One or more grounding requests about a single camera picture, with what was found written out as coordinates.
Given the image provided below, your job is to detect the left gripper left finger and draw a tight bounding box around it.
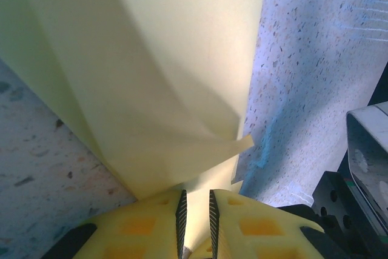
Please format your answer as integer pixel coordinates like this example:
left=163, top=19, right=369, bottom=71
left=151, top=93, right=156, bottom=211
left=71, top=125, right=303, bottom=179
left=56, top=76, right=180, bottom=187
left=44, top=189, right=187, bottom=259

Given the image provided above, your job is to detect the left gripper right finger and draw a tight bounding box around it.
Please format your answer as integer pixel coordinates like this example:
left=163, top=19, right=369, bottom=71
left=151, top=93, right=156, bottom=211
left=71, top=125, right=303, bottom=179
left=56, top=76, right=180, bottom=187
left=209, top=189, right=331, bottom=259

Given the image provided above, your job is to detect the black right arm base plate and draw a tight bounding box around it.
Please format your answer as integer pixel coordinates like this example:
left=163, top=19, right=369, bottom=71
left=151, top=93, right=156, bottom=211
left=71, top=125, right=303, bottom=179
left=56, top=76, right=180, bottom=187
left=278, top=170, right=388, bottom=259

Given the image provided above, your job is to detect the aluminium mounting rail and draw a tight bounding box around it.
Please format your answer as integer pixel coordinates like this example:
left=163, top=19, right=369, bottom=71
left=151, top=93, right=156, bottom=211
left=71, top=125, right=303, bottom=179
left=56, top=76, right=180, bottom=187
left=345, top=101, right=388, bottom=195

